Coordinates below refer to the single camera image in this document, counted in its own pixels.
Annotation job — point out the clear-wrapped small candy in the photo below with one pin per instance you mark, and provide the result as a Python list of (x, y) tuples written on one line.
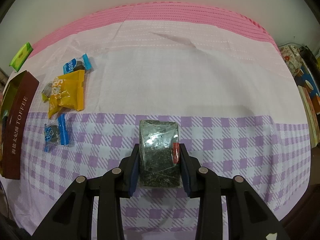
[(46, 91)]

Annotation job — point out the green tissue pack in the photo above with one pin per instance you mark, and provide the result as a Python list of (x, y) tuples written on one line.
[(21, 56)]

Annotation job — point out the pink and purple checked tablecloth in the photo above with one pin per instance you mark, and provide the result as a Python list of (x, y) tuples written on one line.
[(200, 92)]

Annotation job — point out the blue-wrapped dark candy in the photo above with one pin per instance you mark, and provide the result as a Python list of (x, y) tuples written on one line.
[(52, 133)]

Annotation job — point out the dark green seaweed block packet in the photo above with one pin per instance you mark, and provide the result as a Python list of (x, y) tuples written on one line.
[(157, 155)]

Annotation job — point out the gold tin box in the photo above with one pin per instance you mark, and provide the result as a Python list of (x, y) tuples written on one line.
[(17, 120)]

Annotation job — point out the floral container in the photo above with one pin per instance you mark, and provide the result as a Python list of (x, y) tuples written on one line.
[(291, 58)]

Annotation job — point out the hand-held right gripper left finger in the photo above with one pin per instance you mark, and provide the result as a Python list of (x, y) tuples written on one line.
[(133, 170)]

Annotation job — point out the light blue candy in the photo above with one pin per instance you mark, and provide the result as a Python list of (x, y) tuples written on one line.
[(72, 65)]

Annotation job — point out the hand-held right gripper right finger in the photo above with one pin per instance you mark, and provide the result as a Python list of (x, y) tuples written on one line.
[(186, 172)]

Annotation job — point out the orange snack packet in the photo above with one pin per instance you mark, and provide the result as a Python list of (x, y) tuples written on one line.
[(67, 92)]

